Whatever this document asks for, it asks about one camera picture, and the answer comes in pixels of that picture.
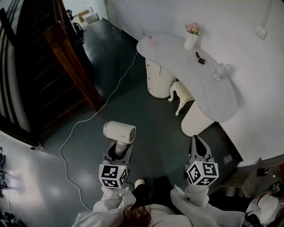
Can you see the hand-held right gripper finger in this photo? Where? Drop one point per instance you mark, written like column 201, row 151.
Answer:
column 208, row 153
column 193, row 148

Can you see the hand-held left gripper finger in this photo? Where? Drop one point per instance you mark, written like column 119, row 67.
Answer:
column 129, row 155
column 109, row 153

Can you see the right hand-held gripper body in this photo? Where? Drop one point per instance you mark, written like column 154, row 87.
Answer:
column 202, row 173

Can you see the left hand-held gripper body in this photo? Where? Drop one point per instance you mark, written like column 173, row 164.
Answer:
column 113, row 175

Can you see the white hair dryer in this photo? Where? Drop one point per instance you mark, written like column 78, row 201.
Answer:
column 117, row 131

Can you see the white curved vanity table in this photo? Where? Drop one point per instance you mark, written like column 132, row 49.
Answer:
column 188, row 73

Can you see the person's left forearm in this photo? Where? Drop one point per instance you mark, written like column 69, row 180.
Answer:
column 108, row 197

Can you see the person's right forearm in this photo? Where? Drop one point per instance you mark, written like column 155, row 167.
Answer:
column 195, row 199

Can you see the grey floor outlet plate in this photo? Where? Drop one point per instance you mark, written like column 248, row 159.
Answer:
column 228, row 159

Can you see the person's white shoe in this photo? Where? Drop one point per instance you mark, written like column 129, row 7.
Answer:
column 139, row 182

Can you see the person's black trouser legs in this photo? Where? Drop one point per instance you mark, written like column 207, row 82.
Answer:
column 159, row 192

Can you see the wooden cabinet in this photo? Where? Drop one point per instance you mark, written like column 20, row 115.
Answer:
column 250, row 177

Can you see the person's white jacket torso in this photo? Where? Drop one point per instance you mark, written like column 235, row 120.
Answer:
column 173, row 219

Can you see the white carved stool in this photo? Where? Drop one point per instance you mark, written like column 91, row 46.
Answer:
column 183, row 91

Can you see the clear glass vase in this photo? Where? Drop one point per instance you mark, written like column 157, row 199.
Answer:
column 219, row 72

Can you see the black square compact case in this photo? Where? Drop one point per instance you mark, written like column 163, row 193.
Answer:
column 201, row 61

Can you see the black lipstick tube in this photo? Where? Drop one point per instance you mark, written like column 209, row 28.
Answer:
column 197, row 54

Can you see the dark wooden staircase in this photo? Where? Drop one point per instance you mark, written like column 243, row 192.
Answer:
column 55, row 73

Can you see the white ceramic vase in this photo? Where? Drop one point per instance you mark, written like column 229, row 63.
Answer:
column 189, row 43

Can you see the pink small bottle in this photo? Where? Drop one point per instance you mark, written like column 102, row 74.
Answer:
column 151, row 41

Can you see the black chair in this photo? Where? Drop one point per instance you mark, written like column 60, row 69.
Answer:
column 78, row 31

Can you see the white storage box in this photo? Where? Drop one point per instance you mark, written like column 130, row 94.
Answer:
column 91, row 18

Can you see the brown cardboard box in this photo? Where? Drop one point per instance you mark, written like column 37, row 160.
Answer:
column 81, row 16

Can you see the white wall socket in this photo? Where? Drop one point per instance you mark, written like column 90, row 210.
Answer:
column 261, row 32

